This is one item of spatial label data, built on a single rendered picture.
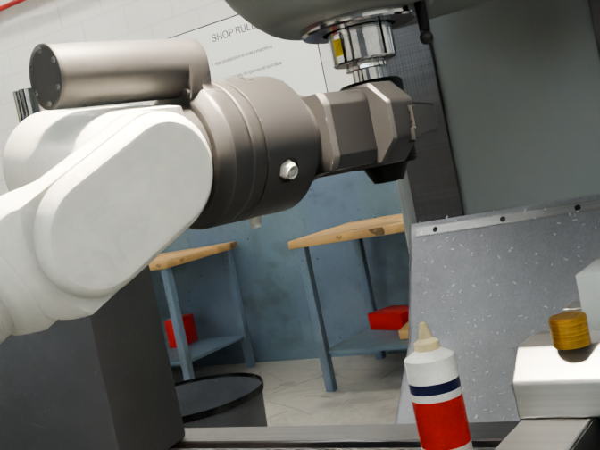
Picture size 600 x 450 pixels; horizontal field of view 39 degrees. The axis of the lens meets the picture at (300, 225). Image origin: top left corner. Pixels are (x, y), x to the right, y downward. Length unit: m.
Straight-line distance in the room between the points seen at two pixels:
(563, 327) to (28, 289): 0.30
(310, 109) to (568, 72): 0.47
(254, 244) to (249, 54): 1.29
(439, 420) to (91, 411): 0.32
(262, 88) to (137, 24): 5.85
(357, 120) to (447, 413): 0.25
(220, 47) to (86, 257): 5.50
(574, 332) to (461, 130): 0.51
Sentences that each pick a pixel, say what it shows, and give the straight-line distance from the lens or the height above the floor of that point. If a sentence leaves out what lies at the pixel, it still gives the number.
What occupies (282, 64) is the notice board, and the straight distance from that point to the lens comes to 5.61.
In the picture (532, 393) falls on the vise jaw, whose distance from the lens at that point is 0.53.
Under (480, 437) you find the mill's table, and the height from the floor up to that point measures 0.97.
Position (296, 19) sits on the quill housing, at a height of 1.31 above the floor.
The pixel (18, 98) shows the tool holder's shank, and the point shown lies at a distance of 0.87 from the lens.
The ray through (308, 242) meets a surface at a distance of 4.65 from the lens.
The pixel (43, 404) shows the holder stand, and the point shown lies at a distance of 0.84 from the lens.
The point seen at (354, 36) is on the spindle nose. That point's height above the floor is 1.30.
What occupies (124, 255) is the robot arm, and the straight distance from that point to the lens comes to 0.42.
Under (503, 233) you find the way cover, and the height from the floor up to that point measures 1.10.
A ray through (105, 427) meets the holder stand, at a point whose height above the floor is 1.02.
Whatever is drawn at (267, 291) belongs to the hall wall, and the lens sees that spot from 5.86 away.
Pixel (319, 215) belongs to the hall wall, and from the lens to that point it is 5.53.
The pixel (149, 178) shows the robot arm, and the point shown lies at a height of 1.22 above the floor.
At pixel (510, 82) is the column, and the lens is 0.98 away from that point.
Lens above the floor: 1.20
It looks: 3 degrees down
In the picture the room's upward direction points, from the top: 12 degrees counter-clockwise
